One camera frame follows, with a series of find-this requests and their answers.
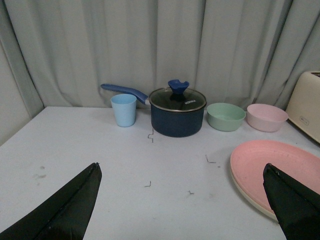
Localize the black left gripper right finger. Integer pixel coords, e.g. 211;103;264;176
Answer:
263;163;320;240

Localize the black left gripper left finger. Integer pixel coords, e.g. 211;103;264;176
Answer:
0;163;102;240

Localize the pink plate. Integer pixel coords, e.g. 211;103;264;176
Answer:
230;140;320;211

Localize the cream plate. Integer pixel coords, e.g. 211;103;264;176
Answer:
231;173;278;222

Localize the pink bowl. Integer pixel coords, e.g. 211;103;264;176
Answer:
247;103;289;133

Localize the cream toaster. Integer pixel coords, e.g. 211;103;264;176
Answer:
286;71;320;142

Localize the green bowl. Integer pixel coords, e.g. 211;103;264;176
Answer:
207;103;246;132

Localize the light blue cup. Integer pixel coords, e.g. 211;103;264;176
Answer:
110;94;137;128

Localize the dark blue saucepan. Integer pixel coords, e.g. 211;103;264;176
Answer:
100;83;206;138

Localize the glass lid with blue knob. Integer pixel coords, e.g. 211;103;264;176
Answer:
149;79;207;113

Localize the grey curtain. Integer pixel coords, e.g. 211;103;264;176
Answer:
0;0;320;147

